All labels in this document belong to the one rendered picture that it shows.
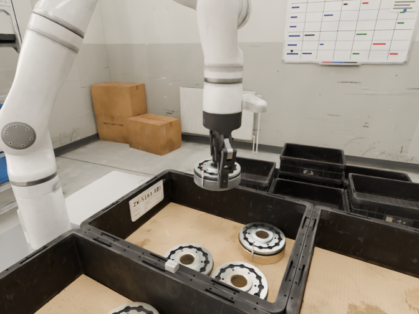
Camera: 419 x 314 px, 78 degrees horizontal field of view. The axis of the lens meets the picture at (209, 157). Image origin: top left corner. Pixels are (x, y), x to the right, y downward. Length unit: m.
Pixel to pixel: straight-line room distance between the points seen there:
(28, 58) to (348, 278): 0.74
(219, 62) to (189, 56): 3.16
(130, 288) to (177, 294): 0.11
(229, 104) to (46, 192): 0.45
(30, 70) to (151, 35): 3.34
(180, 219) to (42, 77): 0.44
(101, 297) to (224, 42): 0.49
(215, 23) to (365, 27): 2.86
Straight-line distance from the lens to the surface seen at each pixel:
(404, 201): 1.76
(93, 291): 0.59
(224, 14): 0.44
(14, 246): 0.81
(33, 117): 0.62
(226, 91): 0.46
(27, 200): 0.70
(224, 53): 0.45
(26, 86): 0.61
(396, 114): 3.40
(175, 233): 0.67
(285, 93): 3.29
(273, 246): 0.60
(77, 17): 0.62
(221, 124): 0.47
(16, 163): 0.70
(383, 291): 0.63
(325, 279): 0.61
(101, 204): 1.08
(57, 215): 0.72
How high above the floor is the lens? 1.25
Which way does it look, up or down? 22 degrees down
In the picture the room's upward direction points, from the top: straight up
